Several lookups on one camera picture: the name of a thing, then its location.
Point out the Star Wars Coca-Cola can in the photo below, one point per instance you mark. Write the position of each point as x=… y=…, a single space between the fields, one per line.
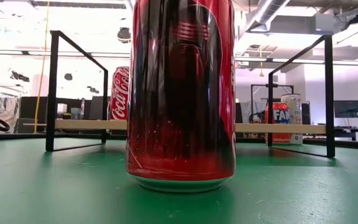
x=180 y=109

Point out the red Coca-Cola can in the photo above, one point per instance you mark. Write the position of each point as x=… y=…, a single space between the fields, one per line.
x=120 y=96

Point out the red Fanta can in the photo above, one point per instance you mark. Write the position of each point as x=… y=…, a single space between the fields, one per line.
x=280 y=116

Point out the white Celsius can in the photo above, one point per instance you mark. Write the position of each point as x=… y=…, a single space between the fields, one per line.
x=296 y=105

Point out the black monitor on arm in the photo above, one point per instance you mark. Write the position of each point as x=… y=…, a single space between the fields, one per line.
x=350 y=109

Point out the black ceiling dome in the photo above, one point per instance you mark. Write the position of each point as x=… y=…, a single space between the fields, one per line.
x=124 y=35

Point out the green table mat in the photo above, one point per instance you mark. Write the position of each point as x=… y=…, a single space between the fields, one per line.
x=73 y=186

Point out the black desk monitor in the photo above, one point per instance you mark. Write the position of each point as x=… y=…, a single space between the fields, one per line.
x=33 y=107

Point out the wooden shelf black metal frame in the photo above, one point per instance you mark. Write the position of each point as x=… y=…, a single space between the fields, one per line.
x=89 y=125

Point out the silver ceiling duct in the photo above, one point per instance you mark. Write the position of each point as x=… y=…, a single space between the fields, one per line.
x=266 y=14

